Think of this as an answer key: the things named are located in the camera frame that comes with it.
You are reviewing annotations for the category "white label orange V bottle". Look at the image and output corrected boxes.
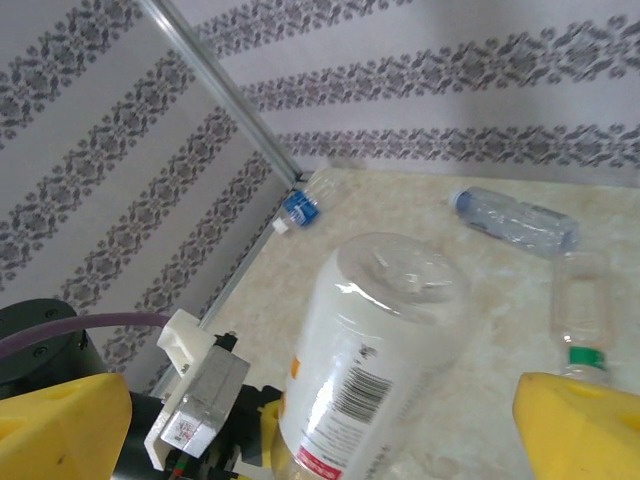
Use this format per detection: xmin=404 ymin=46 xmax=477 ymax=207
xmin=277 ymin=230 xmax=474 ymax=480

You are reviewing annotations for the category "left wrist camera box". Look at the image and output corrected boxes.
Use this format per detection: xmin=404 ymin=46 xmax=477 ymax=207
xmin=143 ymin=308 xmax=252 ymax=471

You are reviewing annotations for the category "short blue label bottle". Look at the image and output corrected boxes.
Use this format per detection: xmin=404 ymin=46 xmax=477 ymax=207
xmin=272 ymin=177 xmax=344 ymax=236

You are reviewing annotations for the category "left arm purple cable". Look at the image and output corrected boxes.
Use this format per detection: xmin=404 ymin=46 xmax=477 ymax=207
xmin=0 ymin=312 xmax=171 ymax=361

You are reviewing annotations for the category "clear bottle green neck ring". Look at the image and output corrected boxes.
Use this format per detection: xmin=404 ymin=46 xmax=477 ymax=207
xmin=547 ymin=249 xmax=614 ymax=389

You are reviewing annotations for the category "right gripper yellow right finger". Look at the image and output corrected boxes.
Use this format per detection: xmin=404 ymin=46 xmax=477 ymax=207
xmin=514 ymin=370 xmax=640 ymax=480

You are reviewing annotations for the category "aluminium frame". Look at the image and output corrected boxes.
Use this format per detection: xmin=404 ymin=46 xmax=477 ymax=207
xmin=134 ymin=0 xmax=316 ymax=399

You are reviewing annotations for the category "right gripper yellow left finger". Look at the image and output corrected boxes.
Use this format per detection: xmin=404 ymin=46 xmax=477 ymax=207
xmin=0 ymin=372 xmax=133 ymax=480

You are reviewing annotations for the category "clear bluish ribbed bottle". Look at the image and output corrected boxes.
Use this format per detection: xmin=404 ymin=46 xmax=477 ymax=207
xmin=447 ymin=185 xmax=581 ymax=260

